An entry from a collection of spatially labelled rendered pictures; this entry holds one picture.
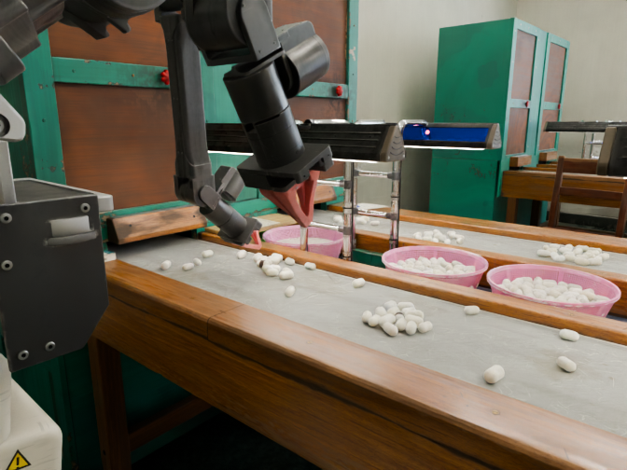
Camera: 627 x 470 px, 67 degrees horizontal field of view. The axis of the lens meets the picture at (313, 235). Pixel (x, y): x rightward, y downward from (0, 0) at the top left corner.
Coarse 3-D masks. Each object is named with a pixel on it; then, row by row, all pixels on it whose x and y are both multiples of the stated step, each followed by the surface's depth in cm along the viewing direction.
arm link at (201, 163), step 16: (160, 16) 90; (176, 16) 88; (176, 32) 89; (176, 48) 90; (192, 48) 92; (176, 64) 92; (192, 64) 93; (176, 80) 92; (192, 80) 94; (176, 96) 94; (192, 96) 94; (176, 112) 95; (192, 112) 95; (176, 128) 96; (192, 128) 96; (176, 144) 98; (192, 144) 97; (176, 160) 99; (192, 160) 97; (208, 160) 100; (176, 176) 101; (192, 176) 98; (208, 176) 101; (176, 192) 102; (192, 192) 99
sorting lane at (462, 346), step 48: (240, 288) 110; (336, 288) 110; (384, 288) 110; (336, 336) 86; (384, 336) 86; (432, 336) 86; (480, 336) 86; (528, 336) 86; (480, 384) 70; (528, 384) 70; (576, 384) 70; (624, 384) 70; (624, 432) 60
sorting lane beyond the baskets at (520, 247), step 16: (336, 224) 179; (368, 224) 179; (384, 224) 179; (400, 224) 179; (416, 224) 179; (464, 240) 155; (480, 240) 155; (496, 240) 155; (512, 240) 155; (528, 240) 155; (528, 256) 136; (544, 256) 136; (624, 256) 136; (624, 272) 122
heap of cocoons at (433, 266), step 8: (392, 264) 128; (400, 264) 130; (408, 264) 128; (416, 264) 128; (424, 264) 129; (432, 264) 129; (440, 264) 131; (448, 264) 130; (456, 264) 130; (424, 272) 121; (432, 272) 122; (440, 272) 121; (448, 272) 121; (456, 272) 122; (464, 272) 122
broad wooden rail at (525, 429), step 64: (128, 320) 108; (192, 320) 91; (256, 320) 87; (192, 384) 95; (256, 384) 82; (320, 384) 72; (384, 384) 66; (448, 384) 66; (320, 448) 74; (384, 448) 66; (448, 448) 59; (512, 448) 54; (576, 448) 53
